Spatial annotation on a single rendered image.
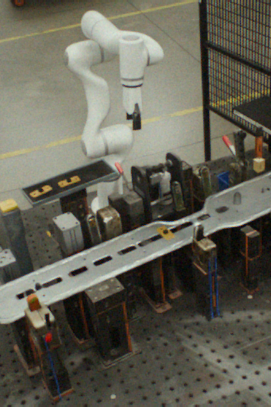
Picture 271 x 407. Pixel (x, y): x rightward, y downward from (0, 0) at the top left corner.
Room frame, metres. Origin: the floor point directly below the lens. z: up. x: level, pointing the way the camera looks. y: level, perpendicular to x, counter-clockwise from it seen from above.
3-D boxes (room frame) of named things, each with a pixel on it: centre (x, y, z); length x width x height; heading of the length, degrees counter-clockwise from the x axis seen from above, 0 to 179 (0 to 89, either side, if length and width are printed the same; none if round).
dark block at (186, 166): (2.17, -0.23, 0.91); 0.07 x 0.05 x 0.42; 25
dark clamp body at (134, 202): (2.05, 0.00, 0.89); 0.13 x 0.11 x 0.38; 25
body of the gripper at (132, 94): (2.06, -0.05, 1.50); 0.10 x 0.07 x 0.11; 11
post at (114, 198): (2.04, 0.06, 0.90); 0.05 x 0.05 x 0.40; 25
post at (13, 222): (1.98, 0.47, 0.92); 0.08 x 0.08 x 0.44; 25
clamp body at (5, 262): (1.78, 0.49, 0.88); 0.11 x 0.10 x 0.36; 25
